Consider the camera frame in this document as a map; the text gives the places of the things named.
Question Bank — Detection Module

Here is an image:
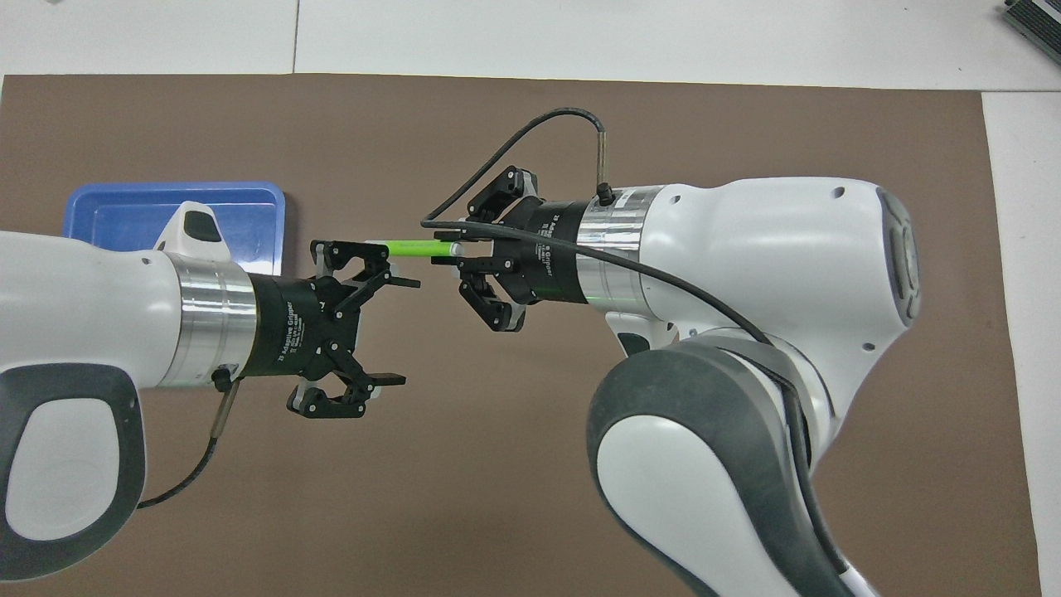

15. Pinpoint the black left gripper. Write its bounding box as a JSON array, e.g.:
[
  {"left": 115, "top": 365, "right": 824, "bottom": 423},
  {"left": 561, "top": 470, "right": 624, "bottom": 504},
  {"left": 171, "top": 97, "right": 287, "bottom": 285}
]
[{"left": 247, "top": 239, "right": 421, "bottom": 418}]

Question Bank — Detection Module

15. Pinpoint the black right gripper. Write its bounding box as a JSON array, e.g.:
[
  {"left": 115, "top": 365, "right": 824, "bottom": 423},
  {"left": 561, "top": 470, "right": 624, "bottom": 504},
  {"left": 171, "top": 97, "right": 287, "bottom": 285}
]
[{"left": 431, "top": 166, "right": 593, "bottom": 332}]

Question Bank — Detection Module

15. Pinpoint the green pen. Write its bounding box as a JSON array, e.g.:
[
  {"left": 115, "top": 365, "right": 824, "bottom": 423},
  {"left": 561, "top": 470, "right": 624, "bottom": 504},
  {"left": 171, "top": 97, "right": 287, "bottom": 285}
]
[{"left": 365, "top": 239, "right": 465, "bottom": 260}]

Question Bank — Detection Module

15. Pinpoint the blue plastic tray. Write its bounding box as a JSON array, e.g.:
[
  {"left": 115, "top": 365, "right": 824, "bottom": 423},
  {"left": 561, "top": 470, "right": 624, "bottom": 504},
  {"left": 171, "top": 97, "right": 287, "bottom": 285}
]
[{"left": 64, "top": 182, "right": 287, "bottom": 276}]

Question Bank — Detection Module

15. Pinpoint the brown table mat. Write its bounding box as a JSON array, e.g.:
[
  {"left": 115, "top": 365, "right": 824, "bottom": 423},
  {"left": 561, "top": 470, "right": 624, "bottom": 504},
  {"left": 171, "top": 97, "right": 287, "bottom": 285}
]
[{"left": 0, "top": 73, "right": 1043, "bottom": 597}]

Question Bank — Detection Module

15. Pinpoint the grey ribbed device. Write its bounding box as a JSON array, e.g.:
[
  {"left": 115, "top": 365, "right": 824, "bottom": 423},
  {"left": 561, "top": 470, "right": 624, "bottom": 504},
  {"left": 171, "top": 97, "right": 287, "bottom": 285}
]
[{"left": 999, "top": 0, "right": 1061, "bottom": 63}]

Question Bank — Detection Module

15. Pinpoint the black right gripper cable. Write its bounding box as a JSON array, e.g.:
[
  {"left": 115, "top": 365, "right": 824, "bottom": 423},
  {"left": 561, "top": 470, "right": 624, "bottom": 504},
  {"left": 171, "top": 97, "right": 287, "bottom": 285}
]
[{"left": 420, "top": 108, "right": 871, "bottom": 597}]

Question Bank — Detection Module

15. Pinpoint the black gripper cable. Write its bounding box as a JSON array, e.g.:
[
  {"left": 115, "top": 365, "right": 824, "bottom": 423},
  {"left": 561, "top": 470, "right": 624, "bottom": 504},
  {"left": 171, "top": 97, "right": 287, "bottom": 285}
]
[
  {"left": 420, "top": 108, "right": 871, "bottom": 597},
  {"left": 137, "top": 369, "right": 241, "bottom": 509}
]

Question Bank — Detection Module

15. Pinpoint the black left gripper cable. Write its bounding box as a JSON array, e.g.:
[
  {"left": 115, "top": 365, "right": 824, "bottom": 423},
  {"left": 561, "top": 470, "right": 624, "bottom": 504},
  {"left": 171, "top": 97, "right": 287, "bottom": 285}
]
[{"left": 137, "top": 369, "right": 241, "bottom": 509}]

